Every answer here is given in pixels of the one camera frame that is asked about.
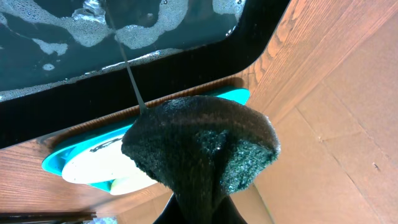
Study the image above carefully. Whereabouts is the yellow-green speckled plate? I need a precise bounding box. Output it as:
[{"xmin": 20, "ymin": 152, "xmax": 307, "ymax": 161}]
[{"xmin": 110, "ymin": 172, "xmax": 157, "ymax": 195}]

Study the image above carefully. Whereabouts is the pink speckled plate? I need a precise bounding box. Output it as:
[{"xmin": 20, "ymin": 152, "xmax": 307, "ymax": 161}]
[{"xmin": 62, "ymin": 133, "xmax": 151, "ymax": 184}]

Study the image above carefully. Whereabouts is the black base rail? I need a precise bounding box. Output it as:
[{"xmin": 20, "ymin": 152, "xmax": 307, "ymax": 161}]
[{"xmin": 1, "ymin": 212, "xmax": 97, "ymax": 224}]

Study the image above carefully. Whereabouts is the green scrub sponge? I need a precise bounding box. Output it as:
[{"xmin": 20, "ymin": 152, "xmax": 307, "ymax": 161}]
[{"xmin": 121, "ymin": 96, "xmax": 280, "ymax": 223}]

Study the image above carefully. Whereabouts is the teal plastic tray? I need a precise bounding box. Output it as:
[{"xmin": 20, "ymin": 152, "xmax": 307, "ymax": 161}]
[{"xmin": 41, "ymin": 85, "xmax": 251, "ymax": 194}]

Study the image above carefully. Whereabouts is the black water basin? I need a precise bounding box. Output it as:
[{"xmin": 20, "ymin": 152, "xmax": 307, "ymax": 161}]
[{"xmin": 1, "ymin": 0, "xmax": 289, "ymax": 148}]

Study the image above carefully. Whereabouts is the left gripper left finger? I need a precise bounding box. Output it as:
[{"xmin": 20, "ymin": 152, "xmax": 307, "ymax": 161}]
[{"xmin": 154, "ymin": 194, "xmax": 182, "ymax": 224}]

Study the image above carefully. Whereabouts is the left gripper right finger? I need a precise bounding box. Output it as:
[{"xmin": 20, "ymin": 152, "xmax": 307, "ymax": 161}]
[{"xmin": 214, "ymin": 196, "xmax": 247, "ymax": 224}]

